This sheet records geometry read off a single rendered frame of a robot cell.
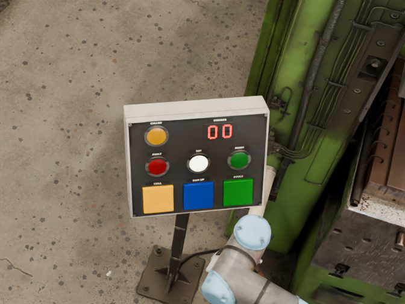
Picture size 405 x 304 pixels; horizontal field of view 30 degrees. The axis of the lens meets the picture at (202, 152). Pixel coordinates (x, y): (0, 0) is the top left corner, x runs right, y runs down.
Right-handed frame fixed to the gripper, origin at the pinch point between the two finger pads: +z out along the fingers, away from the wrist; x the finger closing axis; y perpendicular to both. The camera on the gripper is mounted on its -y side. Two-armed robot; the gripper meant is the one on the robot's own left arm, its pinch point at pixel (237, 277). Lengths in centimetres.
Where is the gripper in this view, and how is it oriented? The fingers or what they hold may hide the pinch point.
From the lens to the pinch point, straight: 188.5
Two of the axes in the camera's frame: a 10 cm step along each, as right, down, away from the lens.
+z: -0.9, 4.7, 8.8
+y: -6.1, 6.7, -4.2
